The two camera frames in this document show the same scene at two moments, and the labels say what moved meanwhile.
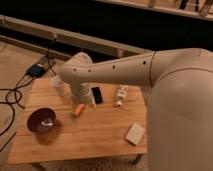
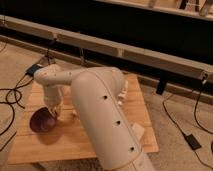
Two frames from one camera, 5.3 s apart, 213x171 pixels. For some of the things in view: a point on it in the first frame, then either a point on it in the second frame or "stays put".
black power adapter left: (36, 70) stays put
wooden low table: (51, 129) stays put
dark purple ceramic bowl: (41, 120) stays put
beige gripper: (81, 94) to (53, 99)
